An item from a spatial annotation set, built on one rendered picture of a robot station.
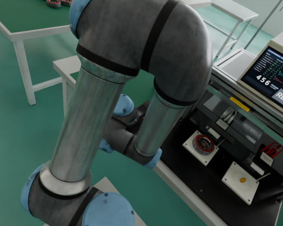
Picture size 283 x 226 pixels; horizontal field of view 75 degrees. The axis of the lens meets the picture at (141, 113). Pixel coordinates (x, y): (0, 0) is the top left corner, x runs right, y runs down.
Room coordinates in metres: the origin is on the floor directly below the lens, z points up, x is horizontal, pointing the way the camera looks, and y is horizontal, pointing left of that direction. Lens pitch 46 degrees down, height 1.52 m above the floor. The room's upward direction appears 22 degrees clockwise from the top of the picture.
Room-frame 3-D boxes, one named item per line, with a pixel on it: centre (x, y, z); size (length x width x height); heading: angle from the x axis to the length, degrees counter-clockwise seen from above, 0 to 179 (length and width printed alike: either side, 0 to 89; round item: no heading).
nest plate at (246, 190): (0.54, -0.58, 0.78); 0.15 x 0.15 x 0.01; 63
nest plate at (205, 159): (0.65, -0.36, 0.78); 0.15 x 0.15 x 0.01; 63
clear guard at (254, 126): (0.65, -0.37, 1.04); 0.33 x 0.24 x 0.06; 153
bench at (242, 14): (4.46, -0.24, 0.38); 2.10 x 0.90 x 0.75; 63
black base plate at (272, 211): (0.61, -0.47, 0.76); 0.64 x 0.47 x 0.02; 63
